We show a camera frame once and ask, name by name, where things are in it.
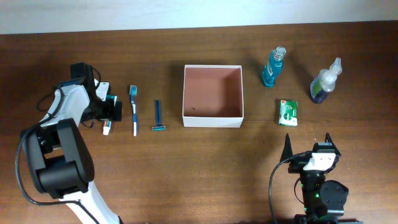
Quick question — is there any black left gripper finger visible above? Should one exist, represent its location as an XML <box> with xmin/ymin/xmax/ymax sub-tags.
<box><xmin>113</xmin><ymin>101</ymin><xmax>122</xmax><ymax>121</ymax></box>
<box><xmin>103</xmin><ymin>99</ymin><xmax>113</xmax><ymax>120</ymax></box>

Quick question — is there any teal white toothpaste tube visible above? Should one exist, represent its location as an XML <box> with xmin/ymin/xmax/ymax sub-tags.
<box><xmin>103</xmin><ymin>95</ymin><xmax>118</xmax><ymax>136</ymax></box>

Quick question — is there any blue white toothbrush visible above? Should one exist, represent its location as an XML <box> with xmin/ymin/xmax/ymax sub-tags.
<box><xmin>129</xmin><ymin>85</ymin><xmax>137</xmax><ymax>137</ymax></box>

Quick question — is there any blue disposable razor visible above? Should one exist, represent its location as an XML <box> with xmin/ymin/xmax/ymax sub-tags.
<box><xmin>152</xmin><ymin>100</ymin><xmax>166</xmax><ymax>131</ymax></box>

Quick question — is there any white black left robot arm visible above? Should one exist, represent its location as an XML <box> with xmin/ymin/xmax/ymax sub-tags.
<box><xmin>15</xmin><ymin>62</ymin><xmax>123</xmax><ymax>223</ymax></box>

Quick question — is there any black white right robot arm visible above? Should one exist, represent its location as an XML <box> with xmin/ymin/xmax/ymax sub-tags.
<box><xmin>280</xmin><ymin>133</ymin><xmax>360</xmax><ymax>223</ymax></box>

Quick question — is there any green Dettol soap bar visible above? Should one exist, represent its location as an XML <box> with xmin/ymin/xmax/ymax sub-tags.
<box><xmin>279</xmin><ymin>100</ymin><xmax>298</xmax><ymax>126</ymax></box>

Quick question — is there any clear purple foam soap bottle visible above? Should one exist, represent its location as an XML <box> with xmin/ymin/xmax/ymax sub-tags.
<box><xmin>310</xmin><ymin>57</ymin><xmax>342</xmax><ymax>104</ymax></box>

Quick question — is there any blue mouthwash bottle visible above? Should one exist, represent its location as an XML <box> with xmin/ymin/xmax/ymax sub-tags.
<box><xmin>262</xmin><ymin>46</ymin><xmax>287</xmax><ymax>88</ymax></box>

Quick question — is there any white cardboard box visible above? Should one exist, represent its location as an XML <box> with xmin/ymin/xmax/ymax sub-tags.
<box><xmin>182</xmin><ymin>65</ymin><xmax>244</xmax><ymax>128</ymax></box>

